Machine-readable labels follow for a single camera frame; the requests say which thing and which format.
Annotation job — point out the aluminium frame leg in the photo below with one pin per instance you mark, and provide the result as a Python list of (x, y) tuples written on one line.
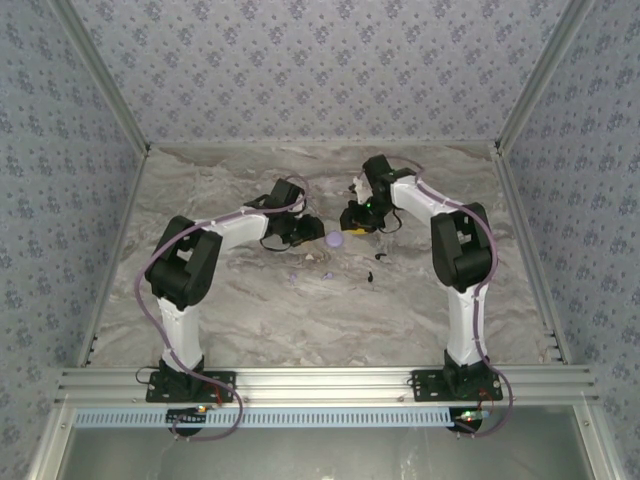
[(600, 445), (50, 445)]

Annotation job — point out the wide aluminium frame rail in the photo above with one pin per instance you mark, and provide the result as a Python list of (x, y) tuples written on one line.
[(325, 382)]

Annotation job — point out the aluminium table edge rail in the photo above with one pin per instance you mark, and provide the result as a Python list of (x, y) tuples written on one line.
[(532, 260), (112, 260)]

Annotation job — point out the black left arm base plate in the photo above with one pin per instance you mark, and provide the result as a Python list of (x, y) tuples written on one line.
[(220, 387)]

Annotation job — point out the aluminium frame post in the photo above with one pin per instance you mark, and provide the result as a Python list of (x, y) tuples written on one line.
[(100, 75), (545, 75)]

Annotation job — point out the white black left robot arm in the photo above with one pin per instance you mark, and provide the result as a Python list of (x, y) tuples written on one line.
[(180, 330)]

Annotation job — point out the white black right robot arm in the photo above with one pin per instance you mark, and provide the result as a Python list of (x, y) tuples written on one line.
[(465, 330)]

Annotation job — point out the purple earbud charging case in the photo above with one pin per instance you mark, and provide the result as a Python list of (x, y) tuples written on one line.
[(333, 239)]

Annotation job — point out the small black controller board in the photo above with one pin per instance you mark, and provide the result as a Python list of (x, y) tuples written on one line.
[(467, 420), (185, 417)]

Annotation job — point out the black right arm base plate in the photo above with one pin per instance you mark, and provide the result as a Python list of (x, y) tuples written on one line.
[(425, 387)]

